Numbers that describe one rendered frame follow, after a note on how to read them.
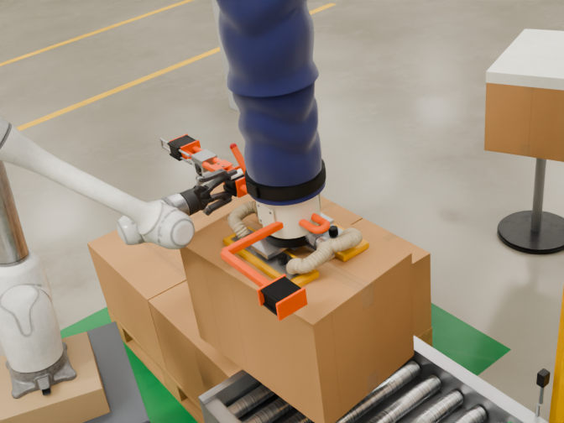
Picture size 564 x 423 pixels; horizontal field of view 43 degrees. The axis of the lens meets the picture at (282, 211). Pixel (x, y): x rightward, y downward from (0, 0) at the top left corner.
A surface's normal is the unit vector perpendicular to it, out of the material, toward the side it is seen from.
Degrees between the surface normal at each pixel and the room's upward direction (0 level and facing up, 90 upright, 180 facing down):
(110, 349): 0
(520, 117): 90
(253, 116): 72
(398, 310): 91
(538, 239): 0
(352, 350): 91
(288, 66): 102
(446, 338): 0
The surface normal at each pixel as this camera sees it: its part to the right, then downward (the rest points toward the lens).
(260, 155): -0.57, 0.25
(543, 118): -0.53, 0.50
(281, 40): 0.22, 0.35
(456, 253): -0.12, -0.84
